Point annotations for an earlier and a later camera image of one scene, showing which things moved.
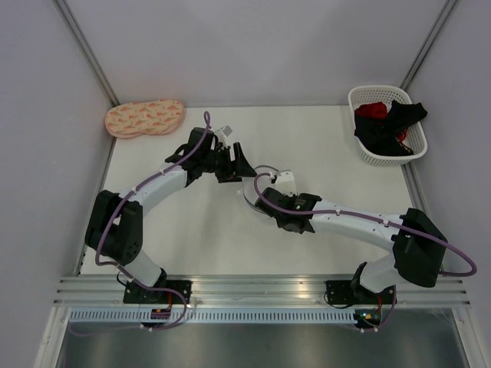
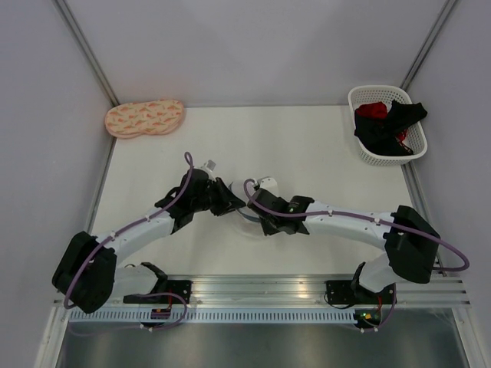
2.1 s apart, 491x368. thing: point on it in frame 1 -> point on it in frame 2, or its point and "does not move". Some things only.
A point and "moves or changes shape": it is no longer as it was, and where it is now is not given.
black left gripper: (242, 169) -> (225, 205)
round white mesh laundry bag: (264, 182) moves or changes shape
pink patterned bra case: (150, 117) does not move
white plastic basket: (414, 137) does not move
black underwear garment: (381, 136) does not move
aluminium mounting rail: (108, 290) does not move
